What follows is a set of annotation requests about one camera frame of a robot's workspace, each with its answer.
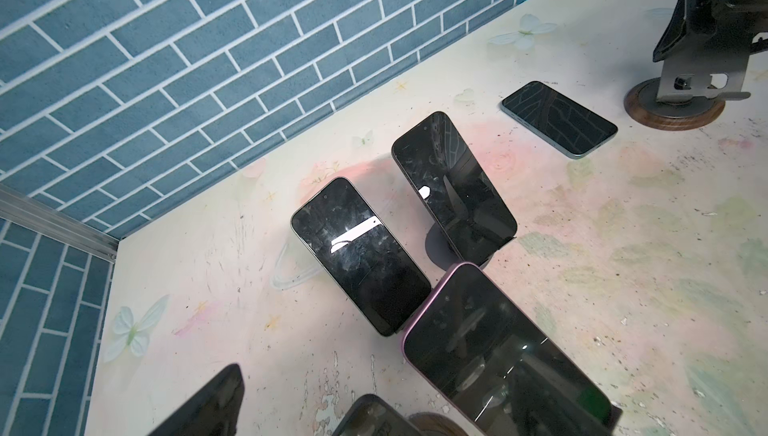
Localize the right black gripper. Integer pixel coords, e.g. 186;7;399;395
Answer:
653;0;767;62

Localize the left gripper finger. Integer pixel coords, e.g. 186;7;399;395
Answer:
149;363;245;436

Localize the black phone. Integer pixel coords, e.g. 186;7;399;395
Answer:
290;177;432;337
391;111;517;266
500;81;618;159
332;394;422;436

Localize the purple-edged phone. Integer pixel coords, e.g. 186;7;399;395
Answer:
402;262;622;435

